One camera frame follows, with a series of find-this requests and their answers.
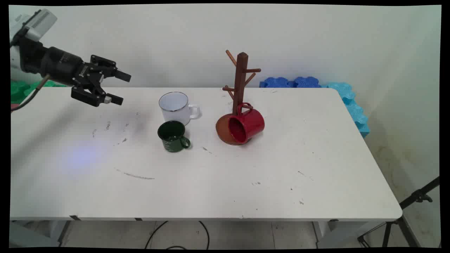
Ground black floor cable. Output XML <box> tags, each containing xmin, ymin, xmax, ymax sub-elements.
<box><xmin>145</xmin><ymin>221</ymin><xmax>210</xmax><ymax>250</ymax></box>

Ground green foam mat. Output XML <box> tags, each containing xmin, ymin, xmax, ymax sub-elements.
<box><xmin>11</xmin><ymin>80</ymin><xmax>67</xmax><ymax>104</ymax></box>

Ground brown wooden mug tree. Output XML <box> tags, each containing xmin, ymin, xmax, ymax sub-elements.
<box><xmin>216</xmin><ymin>50</ymin><xmax>262</xmax><ymax>145</ymax></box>

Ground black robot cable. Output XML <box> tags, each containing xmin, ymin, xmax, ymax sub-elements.
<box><xmin>11</xmin><ymin>74</ymin><xmax>51</xmax><ymax>113</ymax></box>

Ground red speckled enamel mug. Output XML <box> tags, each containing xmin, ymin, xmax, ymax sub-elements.
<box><xmin>228</xmin><ymin>102</ymin><xmax>265</xmax><ymax>145</ymax></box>

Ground white table leg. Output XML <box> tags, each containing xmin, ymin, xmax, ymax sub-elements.
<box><xmin>312</xmin><ymin>221</ymin><xmax>384</xmax><ymax>248</ymax></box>
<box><xmin>49</xmin><ymin>221</ymin><xmax>72</xmax><ymax>246</ymax></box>

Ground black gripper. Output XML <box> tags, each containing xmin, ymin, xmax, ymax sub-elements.
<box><xmin>19</xmin><ymin>37</ymin><xmax>132</xmax><ymax>107</ymax></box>

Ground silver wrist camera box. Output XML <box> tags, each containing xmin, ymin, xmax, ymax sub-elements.
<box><xmin>20</xmin><ymin>9</ymin><xmax>58</xmax><ymax>42</ymax></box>

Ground light blue foam mat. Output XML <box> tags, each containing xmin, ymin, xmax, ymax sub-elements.
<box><xmin>321</xmin><ymin>82</ymin><xmax>370</xmax><ymax>138</ymax></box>

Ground black tripod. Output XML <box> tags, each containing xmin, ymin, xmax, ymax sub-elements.
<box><xmin>358</xmin><ymin>176</ymin><xmax>441</xmax><ymax>248</ymax></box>

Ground dark green enamel mug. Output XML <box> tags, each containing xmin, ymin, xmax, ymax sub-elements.
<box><xmin>157</xmin><ymin>121</ymin><xmax>191</xmax><ymax>153</ymax></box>

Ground white enamel mug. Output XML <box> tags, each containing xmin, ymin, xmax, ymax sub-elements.
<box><xmin>159</xmin><ymin>92</ymin><xmax>201</xmax><ymax>126</ymax></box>

